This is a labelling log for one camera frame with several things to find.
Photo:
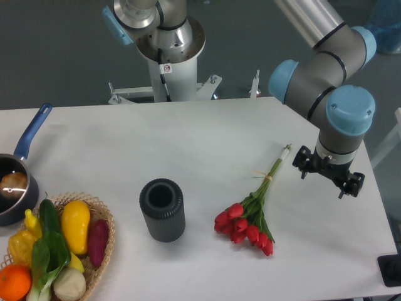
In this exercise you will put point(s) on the red tulip bouquet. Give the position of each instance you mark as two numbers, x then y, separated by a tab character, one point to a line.
246	220

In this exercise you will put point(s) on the yellow squash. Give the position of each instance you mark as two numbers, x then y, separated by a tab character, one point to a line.
75	221

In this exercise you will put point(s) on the purple sweet potato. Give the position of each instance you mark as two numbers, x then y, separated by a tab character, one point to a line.
97	242

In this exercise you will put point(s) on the dark green cucumber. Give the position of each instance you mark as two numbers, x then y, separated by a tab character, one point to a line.
48	217

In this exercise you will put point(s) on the white frame at right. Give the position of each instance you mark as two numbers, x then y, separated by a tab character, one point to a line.
391	140

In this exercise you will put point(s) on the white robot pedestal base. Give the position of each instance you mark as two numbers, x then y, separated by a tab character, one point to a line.
172	63

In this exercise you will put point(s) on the small yellow pepper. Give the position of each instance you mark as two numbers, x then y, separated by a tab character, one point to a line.
32	223

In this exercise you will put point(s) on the blue handled dark saucepan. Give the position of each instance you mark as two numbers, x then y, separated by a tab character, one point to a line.
12	210

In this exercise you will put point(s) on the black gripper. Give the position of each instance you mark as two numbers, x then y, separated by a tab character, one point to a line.
350	184

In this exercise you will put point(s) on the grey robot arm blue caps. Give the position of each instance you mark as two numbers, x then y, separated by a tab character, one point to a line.
316	90

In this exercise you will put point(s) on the yellow bell pepper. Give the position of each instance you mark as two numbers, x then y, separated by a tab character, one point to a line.
20	247

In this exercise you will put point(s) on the blue translucent object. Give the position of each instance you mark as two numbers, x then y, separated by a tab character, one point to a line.
384	23

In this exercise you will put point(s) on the black device at table edge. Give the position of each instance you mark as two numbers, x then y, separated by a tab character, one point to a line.
389	266

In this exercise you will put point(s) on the browned patty in saucepan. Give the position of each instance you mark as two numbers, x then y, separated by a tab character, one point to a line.
14	185

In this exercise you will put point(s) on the woven wicker basket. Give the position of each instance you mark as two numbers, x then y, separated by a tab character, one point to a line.
98	210

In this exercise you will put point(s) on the orange fruit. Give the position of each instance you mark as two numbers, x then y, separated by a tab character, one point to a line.
15	282

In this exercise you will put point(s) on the dark grey ribbed vase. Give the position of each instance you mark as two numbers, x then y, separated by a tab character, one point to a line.
162	204

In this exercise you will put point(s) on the green bok choy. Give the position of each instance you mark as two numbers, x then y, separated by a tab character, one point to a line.
49	256

